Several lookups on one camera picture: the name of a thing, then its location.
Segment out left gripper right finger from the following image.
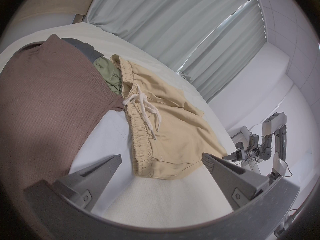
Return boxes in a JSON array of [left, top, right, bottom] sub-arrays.
[[201, 152, 271, 211]]

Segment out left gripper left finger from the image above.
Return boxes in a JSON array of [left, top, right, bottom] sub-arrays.
[[53, 155, 122, 211]]

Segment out tan shorts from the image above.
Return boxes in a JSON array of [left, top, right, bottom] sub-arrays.
[[110, 54, 228, 180]]

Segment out bed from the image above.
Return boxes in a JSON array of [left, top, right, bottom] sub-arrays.
[[0, 0, 237, 224]]

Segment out brown garment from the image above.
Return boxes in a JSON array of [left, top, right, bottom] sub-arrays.
[[0, 33, 125, 192]]

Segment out pale green curtain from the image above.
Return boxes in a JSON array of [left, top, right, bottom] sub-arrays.
[[179, 0, 267, 102], [86, 0, 256, 72]]

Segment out green garment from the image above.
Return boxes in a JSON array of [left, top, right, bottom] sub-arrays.
[[94, 56, 123, 96]]

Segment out black garment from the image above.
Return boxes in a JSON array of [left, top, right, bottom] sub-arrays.
[[61, 37, 104, 63]]

